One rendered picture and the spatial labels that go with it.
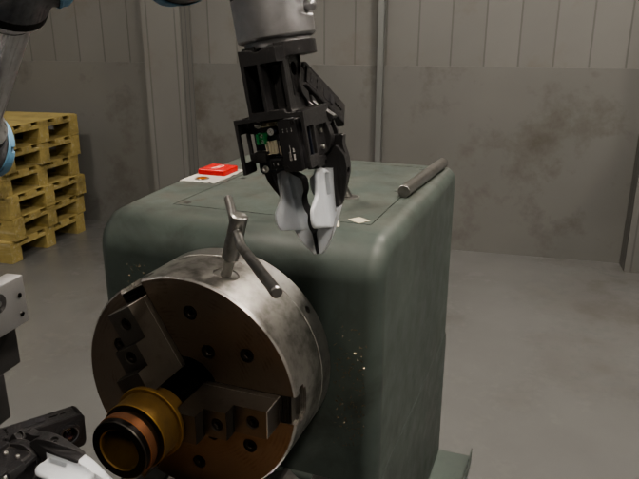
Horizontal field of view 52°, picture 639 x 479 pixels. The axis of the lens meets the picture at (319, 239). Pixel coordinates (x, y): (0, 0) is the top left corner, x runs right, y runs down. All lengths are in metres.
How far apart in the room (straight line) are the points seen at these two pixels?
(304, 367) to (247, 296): 0.12
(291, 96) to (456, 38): 4.05
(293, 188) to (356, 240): 0.27
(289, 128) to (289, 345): 0.33
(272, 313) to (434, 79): 3.91
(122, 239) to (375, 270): 0.42
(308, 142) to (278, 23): 0.11
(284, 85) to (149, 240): 0.51
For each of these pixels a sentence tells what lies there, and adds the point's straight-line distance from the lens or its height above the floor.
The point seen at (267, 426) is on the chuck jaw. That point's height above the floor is 1.08.
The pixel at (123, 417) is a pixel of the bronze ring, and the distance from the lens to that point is 0.79.
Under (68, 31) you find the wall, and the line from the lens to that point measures 5.66.
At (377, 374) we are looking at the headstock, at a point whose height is 1.06.
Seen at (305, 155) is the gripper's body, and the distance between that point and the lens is 0.61.
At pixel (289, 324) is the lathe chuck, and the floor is 1.17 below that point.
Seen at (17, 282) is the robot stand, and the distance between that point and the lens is 1.27.
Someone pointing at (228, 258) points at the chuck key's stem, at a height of 1.26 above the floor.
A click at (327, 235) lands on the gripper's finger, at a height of 1.33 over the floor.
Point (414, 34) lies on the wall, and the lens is 4.67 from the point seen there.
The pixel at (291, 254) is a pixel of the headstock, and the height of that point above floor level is 1.23.
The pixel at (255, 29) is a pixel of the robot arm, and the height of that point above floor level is 1.53.
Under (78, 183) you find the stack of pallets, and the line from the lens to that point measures 5.40.
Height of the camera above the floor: 1.53
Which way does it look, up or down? 18 degrees down
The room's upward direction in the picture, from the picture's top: straight up
